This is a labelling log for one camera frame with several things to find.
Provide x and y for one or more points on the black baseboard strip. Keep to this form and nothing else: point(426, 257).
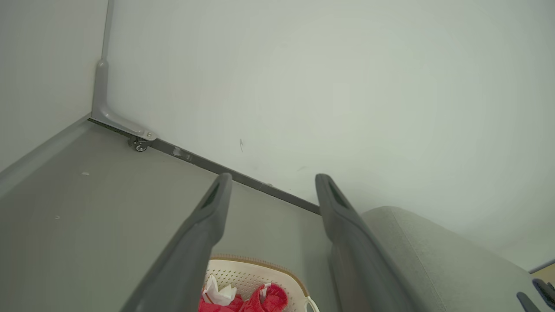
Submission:
point(195, 158)

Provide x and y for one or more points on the red and white jersey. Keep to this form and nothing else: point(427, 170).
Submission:
point(217, 294)

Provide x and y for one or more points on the grey wall skirting strip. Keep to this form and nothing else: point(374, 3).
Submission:
point(43, 151)

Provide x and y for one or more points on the grey fabric sofa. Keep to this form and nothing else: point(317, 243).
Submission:
point(442, 260)

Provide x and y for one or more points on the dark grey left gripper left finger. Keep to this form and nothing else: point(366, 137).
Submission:
point(190, 251)

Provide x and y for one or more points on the white perforated laundry basket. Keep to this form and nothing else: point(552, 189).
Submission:
point(243, 273)

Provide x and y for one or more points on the grey metal corner bracket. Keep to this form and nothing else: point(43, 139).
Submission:
point(100, 104)

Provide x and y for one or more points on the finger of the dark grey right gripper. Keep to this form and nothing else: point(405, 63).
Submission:
point(546, 289)
point(528, 303)

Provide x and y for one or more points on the small black caster wheel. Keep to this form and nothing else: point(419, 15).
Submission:
point(141, 147)

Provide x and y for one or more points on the grey vertical corner trim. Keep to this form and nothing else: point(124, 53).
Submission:
point(107, 26)

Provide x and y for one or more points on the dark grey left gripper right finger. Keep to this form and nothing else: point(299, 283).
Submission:
point(360, 260)

